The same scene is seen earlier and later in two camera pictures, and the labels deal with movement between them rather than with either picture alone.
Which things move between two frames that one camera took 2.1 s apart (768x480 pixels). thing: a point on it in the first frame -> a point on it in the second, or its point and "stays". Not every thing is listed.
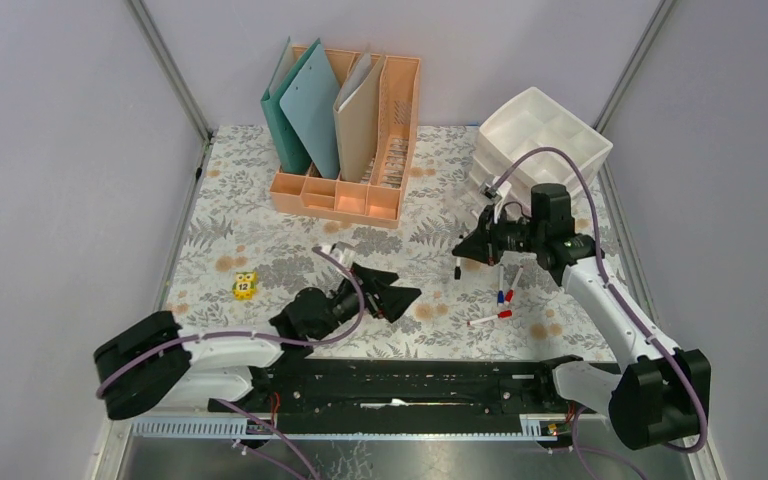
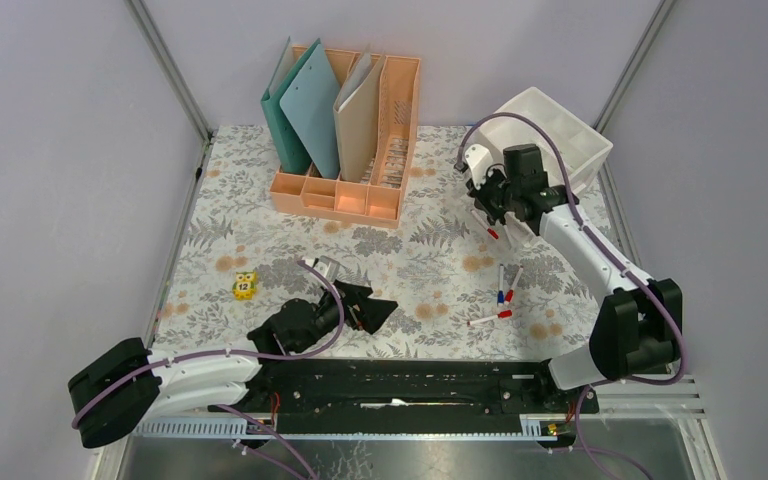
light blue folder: [312, 108] stays
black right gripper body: [517, 236] -> [495, 195]
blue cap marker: [501, 293] stays
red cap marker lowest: [501, 315] stays
